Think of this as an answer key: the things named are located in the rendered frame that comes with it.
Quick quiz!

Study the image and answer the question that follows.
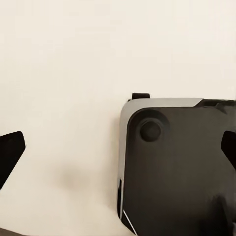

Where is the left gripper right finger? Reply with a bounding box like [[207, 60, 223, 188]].
[[221, 131, 236, 169]]

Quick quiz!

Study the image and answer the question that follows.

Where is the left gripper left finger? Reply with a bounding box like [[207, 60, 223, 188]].
[[0, 131, 26, 190]]

